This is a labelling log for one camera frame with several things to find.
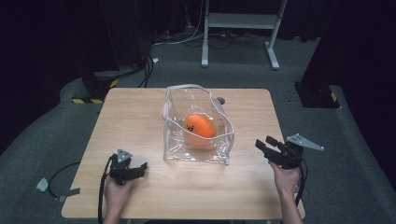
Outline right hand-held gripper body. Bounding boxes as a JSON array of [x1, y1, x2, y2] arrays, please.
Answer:
[[266, 133, 325, 171]]

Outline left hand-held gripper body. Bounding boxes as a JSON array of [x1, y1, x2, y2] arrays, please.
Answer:
[[108, 148, 142, 187]]

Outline clear plastic bag white trim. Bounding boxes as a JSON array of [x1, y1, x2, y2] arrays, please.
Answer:
[[161, 83, 235, 166]]

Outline orange plush toy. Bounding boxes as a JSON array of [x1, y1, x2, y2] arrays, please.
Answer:
[[182, 113, 219, 149]]

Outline person's right hand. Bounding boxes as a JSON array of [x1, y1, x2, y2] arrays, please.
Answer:
[[268, 161, 303, 196]]

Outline grey tape piece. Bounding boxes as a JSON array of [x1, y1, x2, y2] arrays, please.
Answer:
[[35, 177, 50, 192], [58, 188, 81, 203]]

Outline black stand base striped tape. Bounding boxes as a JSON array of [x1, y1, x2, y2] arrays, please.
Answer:
[[293, 81, 342, 110], [71, 68, 120, 105]]

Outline white metal stand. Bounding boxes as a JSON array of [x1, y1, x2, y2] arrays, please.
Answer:
[[200, 0, 289, 71]]

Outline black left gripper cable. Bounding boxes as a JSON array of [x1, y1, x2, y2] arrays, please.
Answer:
[[97, 154, 118, 224]]

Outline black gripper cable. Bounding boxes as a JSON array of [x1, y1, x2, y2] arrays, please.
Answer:
[[294, 158, 310, 207], [97, 154, 118, 224]]

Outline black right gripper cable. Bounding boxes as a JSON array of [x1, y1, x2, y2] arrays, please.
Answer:
[[294, 158, 310, 207]]

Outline black floor cable loop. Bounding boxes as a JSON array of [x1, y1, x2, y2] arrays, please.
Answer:
[[47, 161, 81, 200]]

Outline black cables along floor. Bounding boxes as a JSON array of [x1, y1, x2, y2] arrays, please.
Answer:
[[137, 53, 156, 89]]

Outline tangle of floor cables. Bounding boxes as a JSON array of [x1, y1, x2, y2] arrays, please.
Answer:
[[151, 26, 270, 51]]

